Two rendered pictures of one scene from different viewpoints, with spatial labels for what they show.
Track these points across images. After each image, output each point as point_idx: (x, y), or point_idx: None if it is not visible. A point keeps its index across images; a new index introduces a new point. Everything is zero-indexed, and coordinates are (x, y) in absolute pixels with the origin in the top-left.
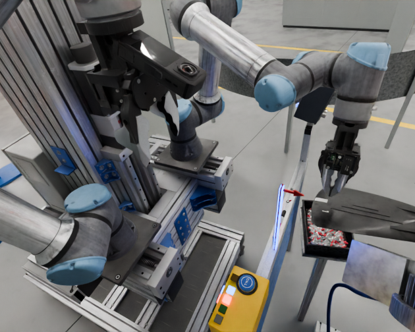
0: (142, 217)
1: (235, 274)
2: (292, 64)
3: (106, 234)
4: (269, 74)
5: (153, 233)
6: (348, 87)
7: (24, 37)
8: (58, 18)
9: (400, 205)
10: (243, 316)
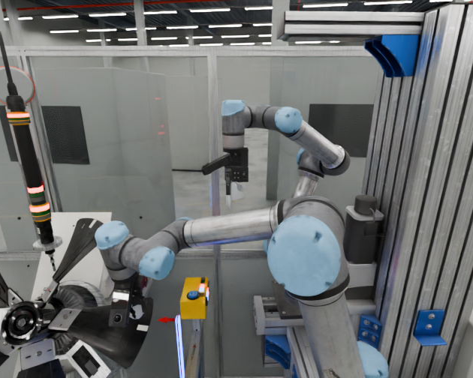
0: (299, 314)
1: (201, 295)
2: (171, 229)
3: None
4: (187, 219)
5: (278, 307)
6: None
7: (367, 171)
8: (387, 176)
9: (78, 331)
10: (191, 283)
